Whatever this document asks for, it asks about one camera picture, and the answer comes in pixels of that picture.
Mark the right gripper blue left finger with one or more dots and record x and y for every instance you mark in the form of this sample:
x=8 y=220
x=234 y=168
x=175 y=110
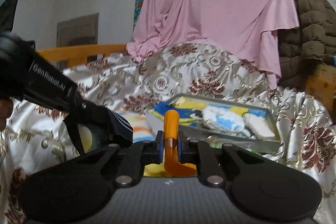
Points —
x=159 y=149

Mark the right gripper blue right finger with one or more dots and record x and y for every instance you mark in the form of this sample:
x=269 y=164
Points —
x=180 y=140

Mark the orange fabric band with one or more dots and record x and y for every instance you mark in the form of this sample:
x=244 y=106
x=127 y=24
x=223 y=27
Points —
x=171 y=164

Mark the white blue patterned sock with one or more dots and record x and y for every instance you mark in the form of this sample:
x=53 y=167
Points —
x=224 y=120

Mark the white fluffy sock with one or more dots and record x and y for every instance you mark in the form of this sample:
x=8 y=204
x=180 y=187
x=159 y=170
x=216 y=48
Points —
x=258 y=127

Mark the striped yellow cuff sock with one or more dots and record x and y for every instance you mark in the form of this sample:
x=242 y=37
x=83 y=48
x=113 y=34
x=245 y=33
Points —
x=141 y=129

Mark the person left hand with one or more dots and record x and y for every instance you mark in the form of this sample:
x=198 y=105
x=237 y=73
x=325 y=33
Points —
x=6 y=109

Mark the clear box of green bits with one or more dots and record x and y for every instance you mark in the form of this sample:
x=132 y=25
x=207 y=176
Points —
x=216 y=141

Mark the grey tray with cartoon picture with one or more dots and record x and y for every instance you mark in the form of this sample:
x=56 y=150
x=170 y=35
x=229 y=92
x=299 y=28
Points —
x=190 y=109

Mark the floral satin bedspread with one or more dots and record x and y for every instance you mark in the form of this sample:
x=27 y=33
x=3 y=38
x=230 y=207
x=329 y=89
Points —
x=34 y=138

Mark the grey door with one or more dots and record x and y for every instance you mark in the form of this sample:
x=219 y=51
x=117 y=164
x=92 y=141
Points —
x=77 y=31

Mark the pink hanging sheet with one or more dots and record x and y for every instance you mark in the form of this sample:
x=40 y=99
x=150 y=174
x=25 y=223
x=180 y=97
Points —
x=246 y=28

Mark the brown quilted jacket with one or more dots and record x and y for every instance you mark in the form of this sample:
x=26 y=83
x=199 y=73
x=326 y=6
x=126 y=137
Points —
x=313 y=42

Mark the wooden bed rail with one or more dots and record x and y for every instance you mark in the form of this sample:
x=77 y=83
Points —
x=78 y=55

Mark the colourful wall poster left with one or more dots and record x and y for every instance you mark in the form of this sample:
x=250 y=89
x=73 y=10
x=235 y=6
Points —
x=137 y=10

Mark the wooden bed frame right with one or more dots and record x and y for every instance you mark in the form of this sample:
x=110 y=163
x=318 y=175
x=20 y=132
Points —
x=321 y=85

